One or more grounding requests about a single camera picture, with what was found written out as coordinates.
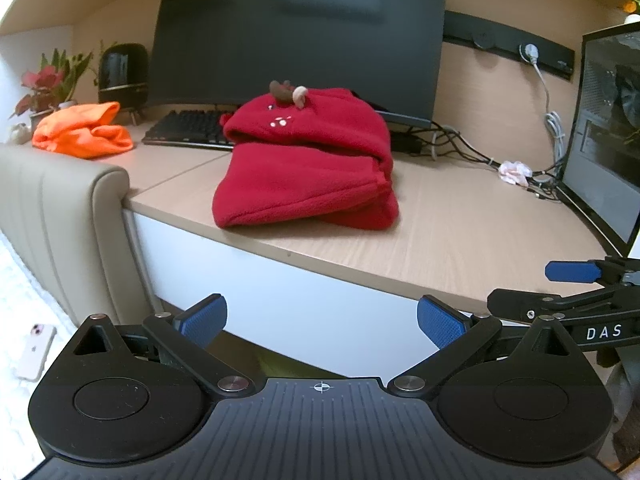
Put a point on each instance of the red fleece hoodie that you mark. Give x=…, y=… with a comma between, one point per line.
x=300, y=180

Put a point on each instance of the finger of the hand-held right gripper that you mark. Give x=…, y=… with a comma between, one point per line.
x=572, y=271
x=520, y=304

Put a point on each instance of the orange flower decoration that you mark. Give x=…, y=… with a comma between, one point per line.
x=631, y=6

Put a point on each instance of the black wall power rail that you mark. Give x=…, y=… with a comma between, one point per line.
x=500, y=35

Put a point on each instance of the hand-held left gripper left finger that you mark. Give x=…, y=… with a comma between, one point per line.
x=205, y=321

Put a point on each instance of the small white figurine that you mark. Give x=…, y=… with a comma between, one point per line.
x=17, y=133

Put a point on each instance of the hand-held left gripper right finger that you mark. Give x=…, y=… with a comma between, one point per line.
x=442, y=325

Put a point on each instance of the white desk front panel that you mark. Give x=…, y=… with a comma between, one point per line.
x=300, y=300

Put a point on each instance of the white power plug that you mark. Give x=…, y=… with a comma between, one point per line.
x=530, y=52

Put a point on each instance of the black keyboard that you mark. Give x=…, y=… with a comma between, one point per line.
x=185, y=131

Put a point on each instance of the white textured blanket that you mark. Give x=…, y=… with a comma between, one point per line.
x=20, y=410

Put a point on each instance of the pink fabric flower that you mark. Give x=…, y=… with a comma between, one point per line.
x=515, y=172

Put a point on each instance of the orange cloth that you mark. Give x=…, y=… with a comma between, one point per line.
x=75, y=132

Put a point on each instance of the potted plant with red leaves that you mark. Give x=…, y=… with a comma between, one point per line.
x=55, y=80

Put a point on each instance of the black round speaker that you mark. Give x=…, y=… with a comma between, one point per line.
x=122, y=75

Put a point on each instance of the pink smartphone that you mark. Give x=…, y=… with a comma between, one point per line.
x=36, y=352

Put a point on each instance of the computer tower case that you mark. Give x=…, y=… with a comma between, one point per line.
x=600, y=150

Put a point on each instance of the black computer monitor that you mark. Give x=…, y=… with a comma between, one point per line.
x=300, y=35

